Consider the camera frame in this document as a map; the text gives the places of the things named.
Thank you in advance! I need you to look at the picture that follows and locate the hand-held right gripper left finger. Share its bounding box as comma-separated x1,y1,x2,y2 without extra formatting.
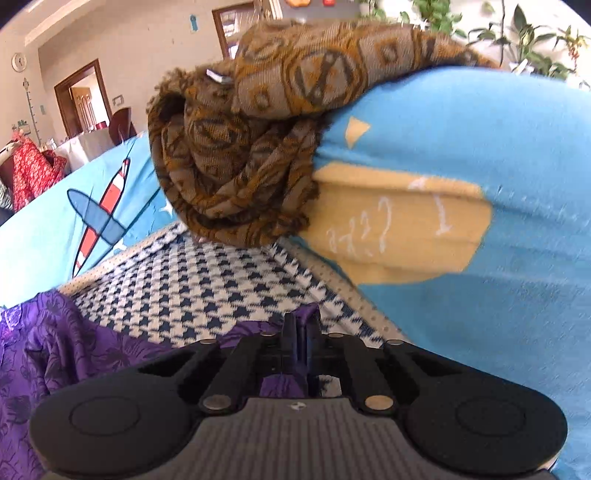
136,314,299,415

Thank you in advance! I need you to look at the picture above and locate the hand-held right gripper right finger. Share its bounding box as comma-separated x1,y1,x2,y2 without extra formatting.
300,314,463,415

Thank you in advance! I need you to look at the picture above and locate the purple floral garment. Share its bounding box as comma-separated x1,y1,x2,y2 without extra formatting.
0,290,325,480

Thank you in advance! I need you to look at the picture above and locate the houndstooth sofa seat cover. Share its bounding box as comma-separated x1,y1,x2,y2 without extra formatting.
59,220,408,398

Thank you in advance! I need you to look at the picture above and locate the brown patterned scarf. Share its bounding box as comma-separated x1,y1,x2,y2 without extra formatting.
147,18,502,248

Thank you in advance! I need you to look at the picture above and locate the blue printed sofa cover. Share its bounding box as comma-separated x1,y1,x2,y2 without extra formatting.
0,65,591,480

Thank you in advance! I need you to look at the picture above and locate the dark wooden chair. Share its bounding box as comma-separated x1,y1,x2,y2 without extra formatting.
108,106,140,145

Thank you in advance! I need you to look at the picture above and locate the white tablecloth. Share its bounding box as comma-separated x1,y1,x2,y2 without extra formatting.
50,131,117,175

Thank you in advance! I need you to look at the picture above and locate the red floral cloth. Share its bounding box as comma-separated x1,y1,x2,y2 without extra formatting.
9,131,71,214

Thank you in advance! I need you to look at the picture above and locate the green potted plant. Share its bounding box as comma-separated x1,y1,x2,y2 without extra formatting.
359,0,591,82

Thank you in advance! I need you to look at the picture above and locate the wooden door frame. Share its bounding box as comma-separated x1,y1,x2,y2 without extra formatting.
54,58,114,140
211,0,262,62

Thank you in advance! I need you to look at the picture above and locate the street lamp wall decal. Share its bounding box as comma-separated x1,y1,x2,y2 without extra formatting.
20,78,43,145

